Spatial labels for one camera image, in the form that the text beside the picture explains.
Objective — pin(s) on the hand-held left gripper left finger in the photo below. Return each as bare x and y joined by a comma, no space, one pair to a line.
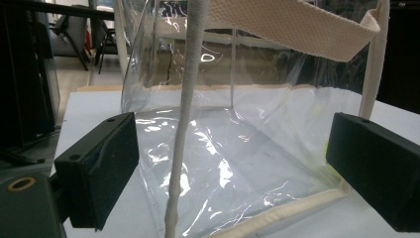
95,172

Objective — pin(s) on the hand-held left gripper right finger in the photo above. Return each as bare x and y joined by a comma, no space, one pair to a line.
373,168

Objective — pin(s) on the clear plastic tote bag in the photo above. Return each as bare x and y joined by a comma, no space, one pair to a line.
237,132

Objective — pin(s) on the black monitor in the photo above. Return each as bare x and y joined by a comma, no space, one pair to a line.
24,72

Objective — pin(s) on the grey office chair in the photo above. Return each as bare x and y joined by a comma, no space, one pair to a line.
71,33

